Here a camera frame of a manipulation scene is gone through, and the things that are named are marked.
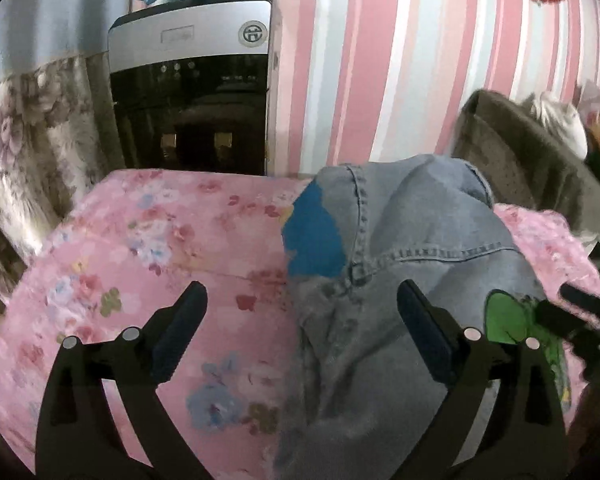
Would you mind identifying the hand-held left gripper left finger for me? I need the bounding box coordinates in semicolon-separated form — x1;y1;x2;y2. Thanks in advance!
34;281;216;480

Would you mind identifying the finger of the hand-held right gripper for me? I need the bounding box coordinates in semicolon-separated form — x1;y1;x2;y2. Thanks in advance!
560;285;600;321
535;300;600;346

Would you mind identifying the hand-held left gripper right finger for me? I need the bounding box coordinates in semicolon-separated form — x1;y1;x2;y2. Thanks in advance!
396;280;568;480

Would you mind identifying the blue denim jacket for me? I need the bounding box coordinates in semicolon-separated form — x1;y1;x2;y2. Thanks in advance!
277;154;573;480

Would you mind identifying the pink floral blanket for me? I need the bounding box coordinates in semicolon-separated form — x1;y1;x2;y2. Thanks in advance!
0;169;600;480

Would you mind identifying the brown fuzzy blanket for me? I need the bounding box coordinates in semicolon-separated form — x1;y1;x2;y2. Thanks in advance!
452;89;600;256

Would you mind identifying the white folded cloth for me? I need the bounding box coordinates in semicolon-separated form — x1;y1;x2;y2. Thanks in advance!
530;92;589;157

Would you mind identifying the black silver water dispenser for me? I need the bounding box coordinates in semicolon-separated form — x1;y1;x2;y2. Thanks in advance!
107;0;276;177

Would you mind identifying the floral curtain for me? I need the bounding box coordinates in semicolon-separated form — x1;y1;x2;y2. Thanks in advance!
0;0;126;311

